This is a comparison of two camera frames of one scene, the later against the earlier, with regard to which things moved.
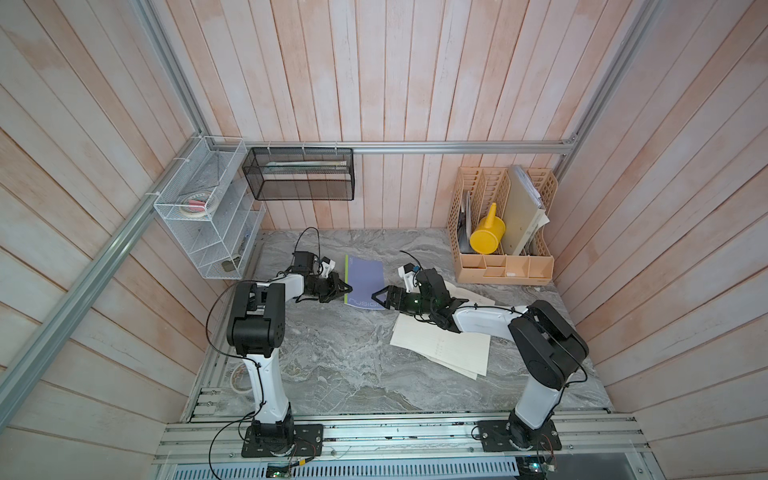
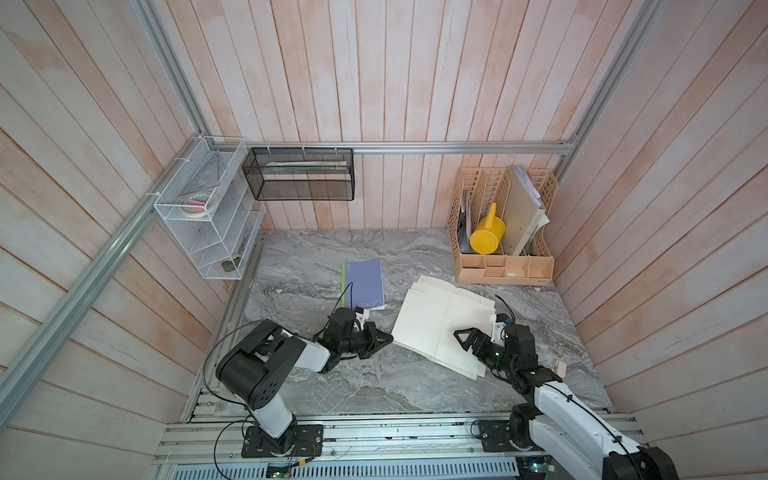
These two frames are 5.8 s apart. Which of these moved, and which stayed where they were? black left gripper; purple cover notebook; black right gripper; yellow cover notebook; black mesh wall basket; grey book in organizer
Moved: black right gripper; black left gripper
Stayed: grey book in organizer; yellow cover notebook; purple cover notebook; black mesh wall basket
